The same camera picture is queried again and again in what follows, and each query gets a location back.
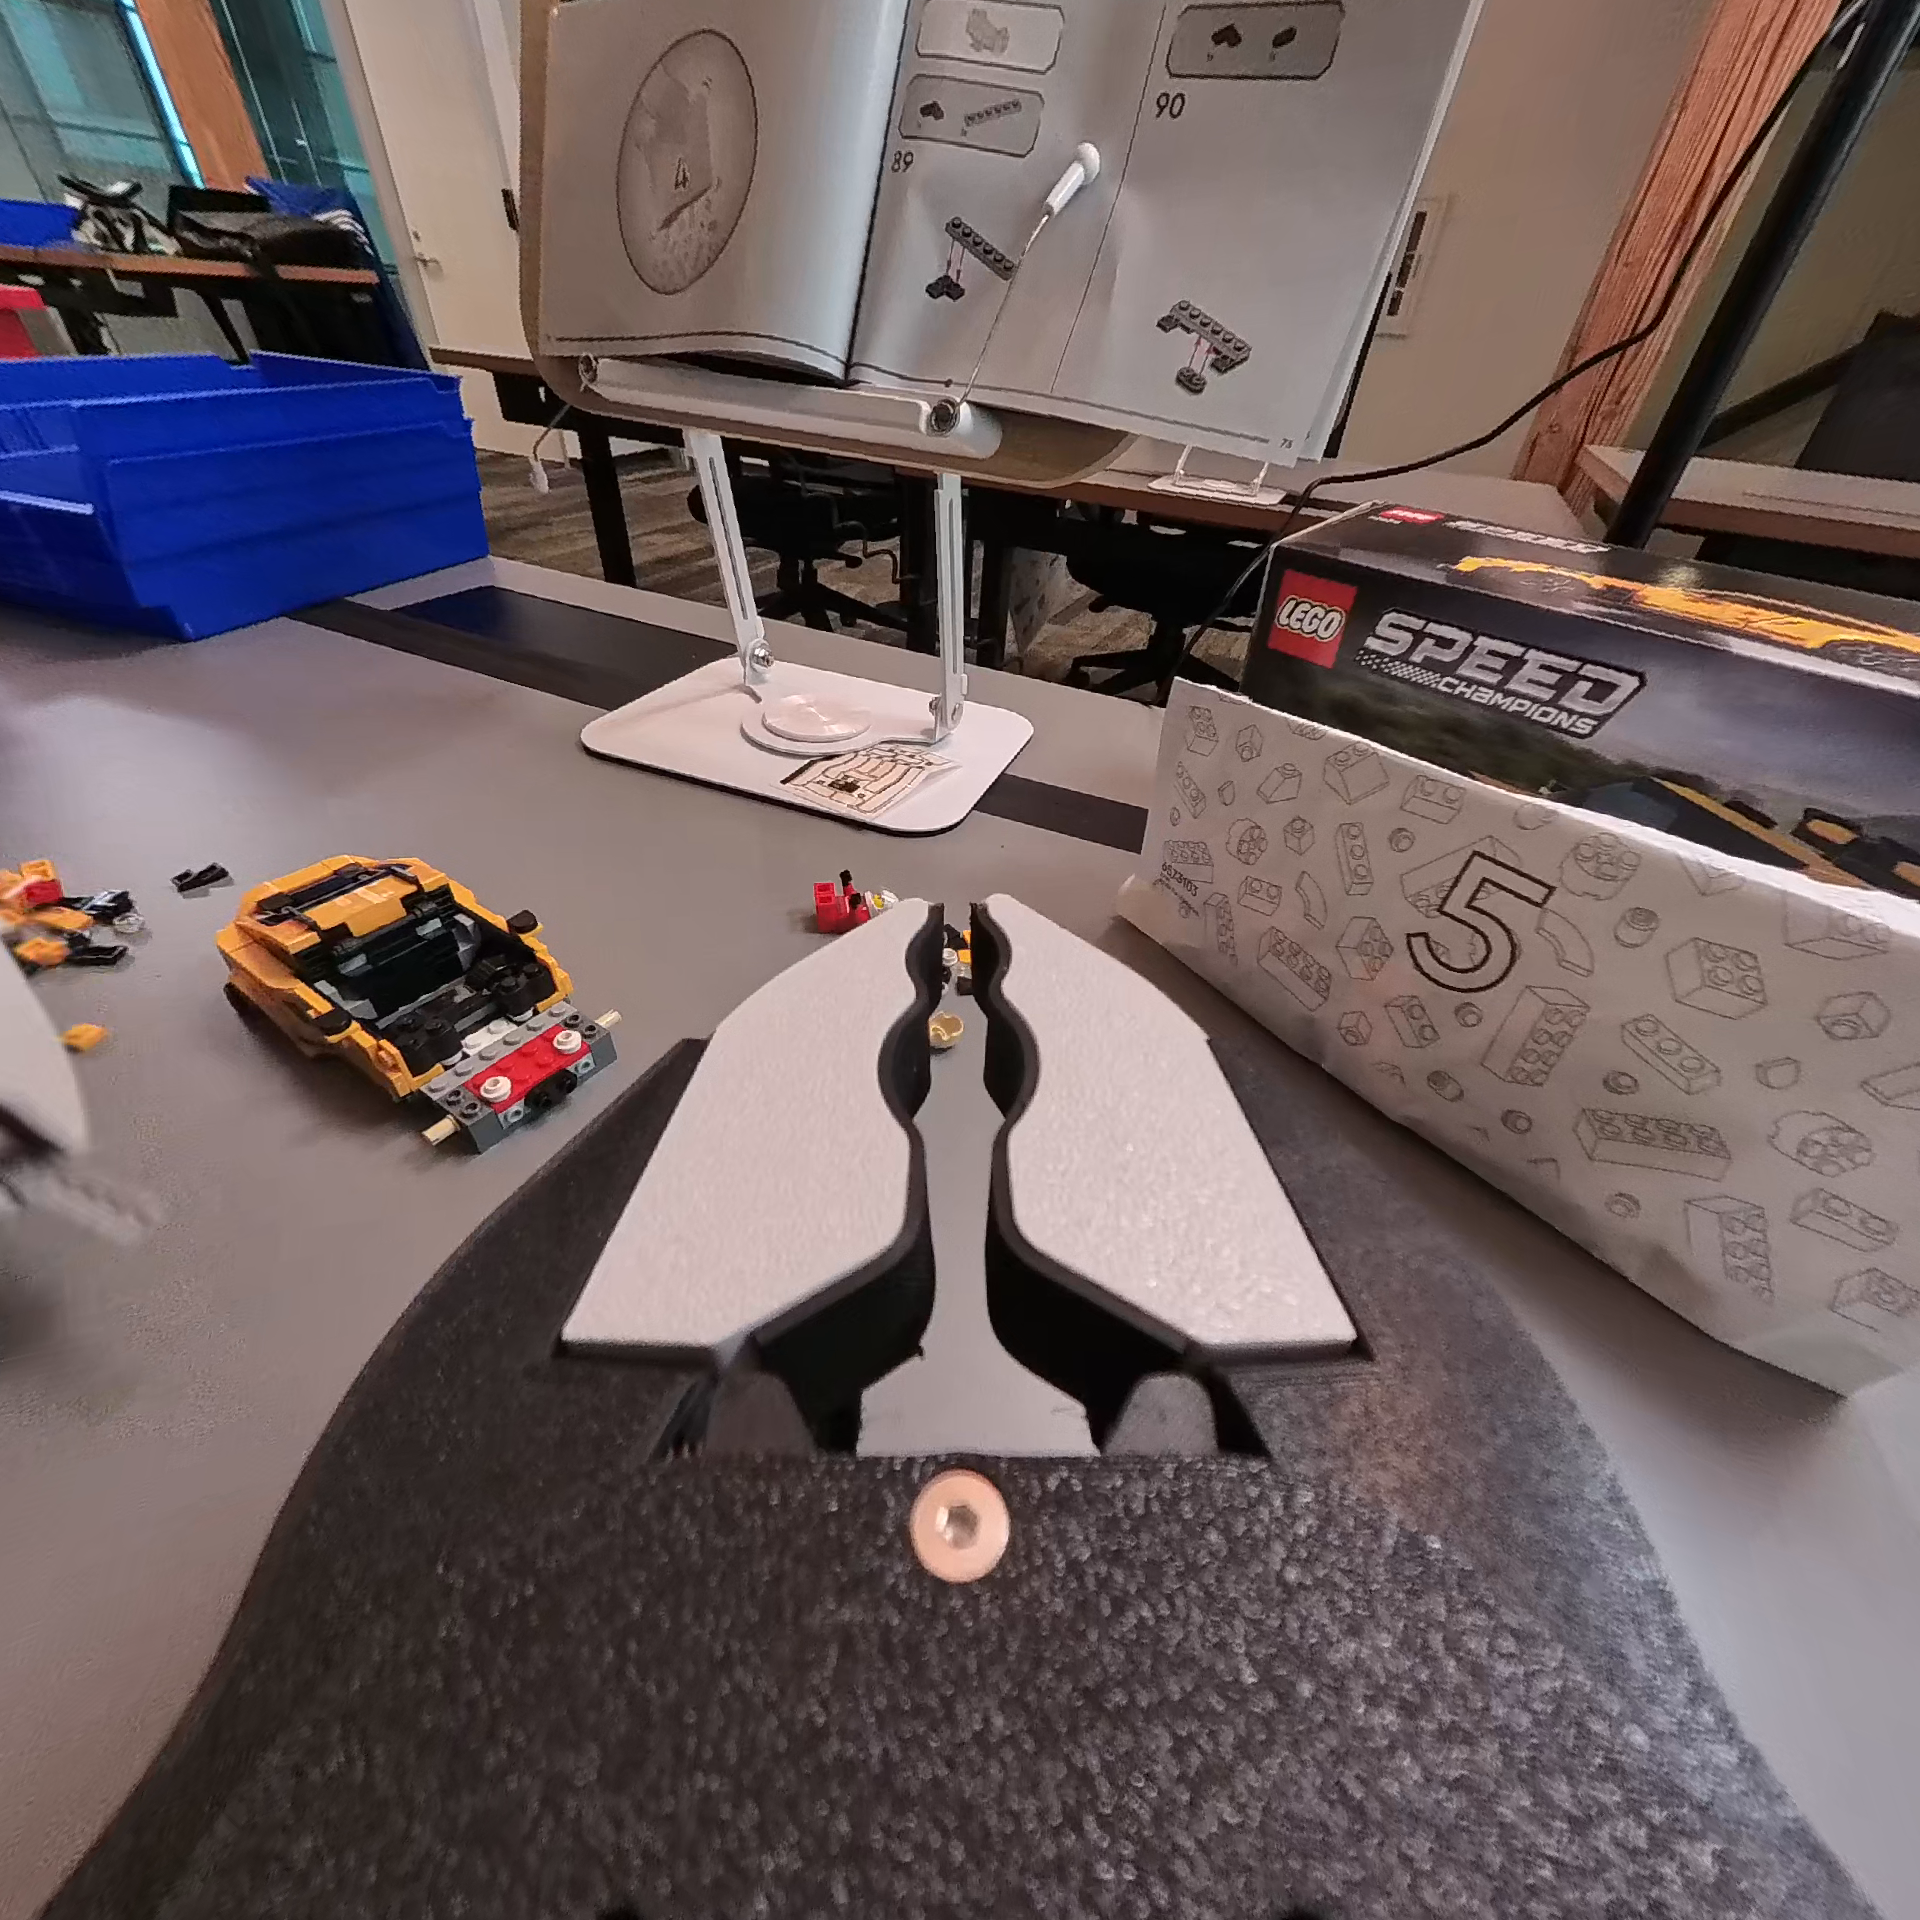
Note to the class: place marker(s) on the pile of small lego pieces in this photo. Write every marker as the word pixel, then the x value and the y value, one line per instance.
pixel 61 914

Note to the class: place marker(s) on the brown wooden desk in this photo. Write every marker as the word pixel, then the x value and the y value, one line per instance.
pixel 1770 504

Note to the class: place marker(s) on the wooden desk with black legs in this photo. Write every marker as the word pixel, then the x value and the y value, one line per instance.
pixel 196 273

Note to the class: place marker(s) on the red storage bin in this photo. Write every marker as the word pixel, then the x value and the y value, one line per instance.
pixel 20 319

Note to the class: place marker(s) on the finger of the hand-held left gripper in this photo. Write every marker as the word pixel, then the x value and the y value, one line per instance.
pixel 66 1200
pixel 38 1066

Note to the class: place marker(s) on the blue storage bin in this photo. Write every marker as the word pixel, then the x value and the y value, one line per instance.
pixel 225 511

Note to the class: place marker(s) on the red lego minifigure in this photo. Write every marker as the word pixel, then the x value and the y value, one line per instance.
pixel 837 903

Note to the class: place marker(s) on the white numbered paper bag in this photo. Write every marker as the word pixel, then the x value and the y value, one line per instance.
pixel 1501 1049

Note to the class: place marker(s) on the lego set box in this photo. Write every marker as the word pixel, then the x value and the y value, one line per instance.
pixel 1576 662

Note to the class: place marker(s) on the white book stand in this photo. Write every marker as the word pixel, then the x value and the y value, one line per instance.
pixel 676 734

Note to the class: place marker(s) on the black bag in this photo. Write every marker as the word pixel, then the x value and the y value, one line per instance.
pixel 263 229

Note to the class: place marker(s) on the yellow lego car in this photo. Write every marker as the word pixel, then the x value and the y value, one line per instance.
pixel 376 974

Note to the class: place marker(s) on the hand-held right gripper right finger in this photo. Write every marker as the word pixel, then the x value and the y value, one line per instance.
pixel 1170 1184

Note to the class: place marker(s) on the lego instruction booklet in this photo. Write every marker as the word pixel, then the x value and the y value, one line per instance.
pixel 1201 194

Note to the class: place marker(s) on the lego sticker sheet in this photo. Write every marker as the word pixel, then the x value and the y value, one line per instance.
pixel 870 780

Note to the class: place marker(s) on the black lego bracket piece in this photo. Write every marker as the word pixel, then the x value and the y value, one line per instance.
pixel 199 878

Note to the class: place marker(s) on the wooden support post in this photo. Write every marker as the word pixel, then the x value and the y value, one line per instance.
pixel 1665 255

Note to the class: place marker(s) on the black metal pole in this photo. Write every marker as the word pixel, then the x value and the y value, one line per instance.
pixel 1756 255

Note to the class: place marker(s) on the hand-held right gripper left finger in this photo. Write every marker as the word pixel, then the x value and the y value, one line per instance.
pixel 750 1184

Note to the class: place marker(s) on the black office chair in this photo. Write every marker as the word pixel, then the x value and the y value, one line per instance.
pixel 1154 600
pixel 820 524

